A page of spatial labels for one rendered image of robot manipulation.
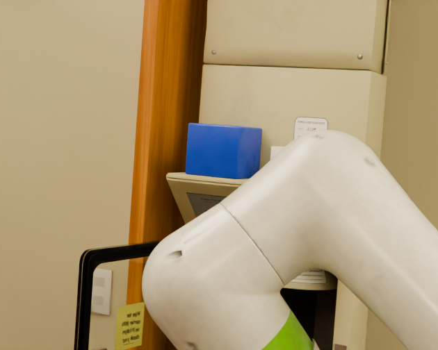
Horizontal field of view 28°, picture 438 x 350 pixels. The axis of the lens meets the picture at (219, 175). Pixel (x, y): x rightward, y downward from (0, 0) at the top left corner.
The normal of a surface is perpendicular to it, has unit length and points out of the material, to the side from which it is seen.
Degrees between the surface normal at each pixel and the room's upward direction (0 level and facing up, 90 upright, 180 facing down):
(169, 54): 90
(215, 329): 100
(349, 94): 90
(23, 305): 90
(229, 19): 90
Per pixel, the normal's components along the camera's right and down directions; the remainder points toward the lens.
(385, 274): -0.59, -0.10
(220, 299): 0.25, -0.01
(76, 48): -0.42, 0.02
